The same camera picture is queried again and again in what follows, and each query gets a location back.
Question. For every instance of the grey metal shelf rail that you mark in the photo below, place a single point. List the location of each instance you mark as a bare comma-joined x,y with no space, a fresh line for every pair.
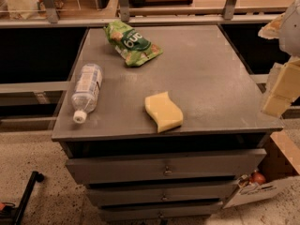
77,13

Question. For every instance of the bottom grey drawer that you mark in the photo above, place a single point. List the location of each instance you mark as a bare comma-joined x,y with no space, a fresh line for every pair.
165,210

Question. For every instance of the grey drawer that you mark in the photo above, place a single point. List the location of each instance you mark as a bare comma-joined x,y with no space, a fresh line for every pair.
165,210
100,170
161,193

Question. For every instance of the red onion in box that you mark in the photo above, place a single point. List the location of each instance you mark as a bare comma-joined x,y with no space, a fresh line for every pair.
258,178

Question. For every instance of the green rice chip bag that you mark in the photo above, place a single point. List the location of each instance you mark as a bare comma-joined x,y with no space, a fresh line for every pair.
130,44

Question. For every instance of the black stand leg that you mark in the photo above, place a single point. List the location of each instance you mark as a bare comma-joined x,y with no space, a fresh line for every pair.
10,214

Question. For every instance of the yellow sponge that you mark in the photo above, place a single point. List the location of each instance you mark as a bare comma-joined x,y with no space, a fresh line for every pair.
163,111

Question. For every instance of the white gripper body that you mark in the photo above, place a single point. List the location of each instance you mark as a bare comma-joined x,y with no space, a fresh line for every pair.
291,32

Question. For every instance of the clear plastic water bottle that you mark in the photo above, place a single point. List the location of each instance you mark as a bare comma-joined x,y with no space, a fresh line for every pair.
85,95

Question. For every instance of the grey drawer cabinet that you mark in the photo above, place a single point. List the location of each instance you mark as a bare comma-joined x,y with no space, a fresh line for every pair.
169,138

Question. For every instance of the middle grey drawer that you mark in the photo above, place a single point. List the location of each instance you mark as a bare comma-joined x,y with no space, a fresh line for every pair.
161,193

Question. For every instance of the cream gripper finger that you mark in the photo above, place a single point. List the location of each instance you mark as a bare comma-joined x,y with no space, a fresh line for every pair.
273,29
282,88

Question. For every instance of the top grey drawer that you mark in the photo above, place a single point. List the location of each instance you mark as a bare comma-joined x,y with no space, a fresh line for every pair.
100,170

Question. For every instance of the open cardboard box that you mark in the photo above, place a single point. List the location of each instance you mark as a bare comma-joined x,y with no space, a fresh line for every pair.
280,168

